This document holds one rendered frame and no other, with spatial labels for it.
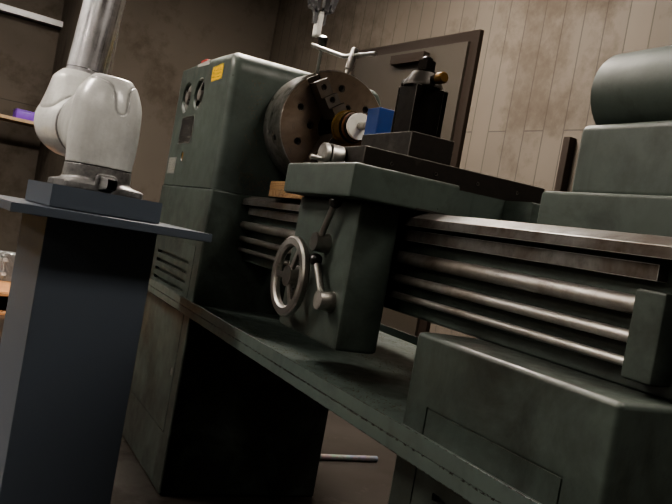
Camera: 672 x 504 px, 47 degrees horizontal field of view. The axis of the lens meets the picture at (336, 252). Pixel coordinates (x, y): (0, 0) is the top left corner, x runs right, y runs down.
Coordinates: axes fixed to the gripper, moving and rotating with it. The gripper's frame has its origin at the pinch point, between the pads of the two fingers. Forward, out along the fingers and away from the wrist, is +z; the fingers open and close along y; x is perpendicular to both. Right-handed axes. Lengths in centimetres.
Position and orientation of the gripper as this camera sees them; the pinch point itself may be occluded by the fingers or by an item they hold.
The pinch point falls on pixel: (318, 24)
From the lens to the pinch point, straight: 234.1
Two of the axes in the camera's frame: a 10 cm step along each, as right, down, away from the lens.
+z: -1.8, 9.8, 0.3
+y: 8.8, 1.5, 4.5
